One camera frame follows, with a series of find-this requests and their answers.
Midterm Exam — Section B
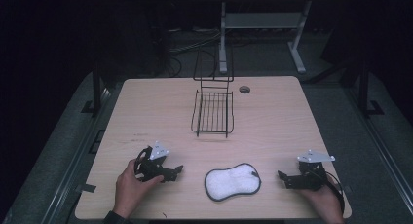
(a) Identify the person's right hand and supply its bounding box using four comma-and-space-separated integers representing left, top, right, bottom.
299, 174, 346, 224

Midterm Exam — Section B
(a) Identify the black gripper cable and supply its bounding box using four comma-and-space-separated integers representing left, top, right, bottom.
308, 169, 346, 216

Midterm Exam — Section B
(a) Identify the black metal stand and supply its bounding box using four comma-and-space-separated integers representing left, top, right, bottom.
357, 59, 386, 117
81, 62, 105, 115

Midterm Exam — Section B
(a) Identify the black tape strip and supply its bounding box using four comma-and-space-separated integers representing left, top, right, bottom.
75, 183, 97, 194

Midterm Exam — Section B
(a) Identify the white sponge with grey edge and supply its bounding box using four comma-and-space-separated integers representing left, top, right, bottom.
204, 162, 262, 203

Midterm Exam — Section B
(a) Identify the person's left dark sleeve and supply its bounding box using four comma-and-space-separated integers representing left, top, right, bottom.
102, 210, 134, 224

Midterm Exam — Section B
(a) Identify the person's left hand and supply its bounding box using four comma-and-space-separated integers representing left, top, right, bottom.
113, 159, 166, 219

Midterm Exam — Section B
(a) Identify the black wire rack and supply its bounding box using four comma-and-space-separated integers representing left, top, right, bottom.
190, 46, 236, 139

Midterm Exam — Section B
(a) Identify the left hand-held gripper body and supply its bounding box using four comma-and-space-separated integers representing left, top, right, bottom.
133, 140, 170, 183

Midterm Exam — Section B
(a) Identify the white metal desk frame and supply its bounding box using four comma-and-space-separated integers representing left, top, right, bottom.
206, 0, 359, 75

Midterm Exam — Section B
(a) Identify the bundle of floor cables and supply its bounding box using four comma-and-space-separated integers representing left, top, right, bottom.
167, 27, 223, 56

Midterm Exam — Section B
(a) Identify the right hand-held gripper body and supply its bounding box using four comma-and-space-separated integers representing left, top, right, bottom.
296, 149, 336, 191

